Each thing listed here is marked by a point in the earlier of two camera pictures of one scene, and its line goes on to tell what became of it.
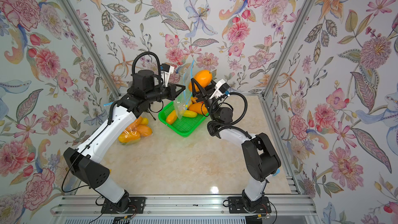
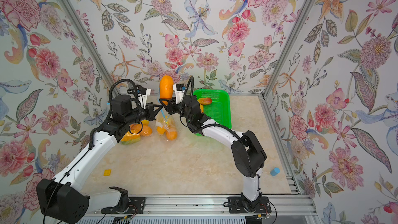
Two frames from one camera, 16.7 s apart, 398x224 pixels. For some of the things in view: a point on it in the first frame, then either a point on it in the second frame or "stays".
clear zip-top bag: [184, 77] to [166, 126]
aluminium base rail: [89, 205] stays
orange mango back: [203, 77] to [171, 135]
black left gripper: [171, 91] to [150, 114]
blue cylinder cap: [276, 172] stays
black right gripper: [206, 100] to [174, 107]
